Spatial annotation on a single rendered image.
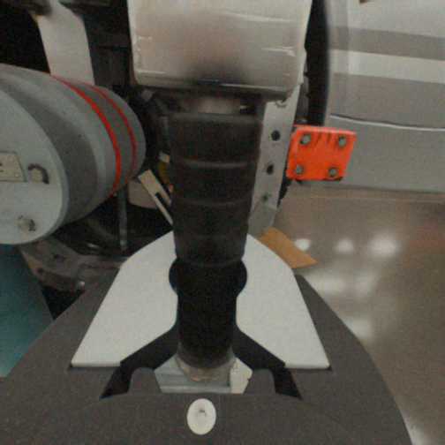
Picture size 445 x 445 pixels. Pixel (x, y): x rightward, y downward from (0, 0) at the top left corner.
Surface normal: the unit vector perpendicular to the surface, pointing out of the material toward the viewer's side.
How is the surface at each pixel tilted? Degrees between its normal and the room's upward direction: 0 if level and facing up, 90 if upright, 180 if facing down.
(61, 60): 90
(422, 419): 0
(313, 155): 90
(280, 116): 90
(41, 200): 90
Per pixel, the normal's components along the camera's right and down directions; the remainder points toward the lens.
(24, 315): 0.95, 0.19
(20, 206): 0.03, 0.47
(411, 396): 0.06, -0.88
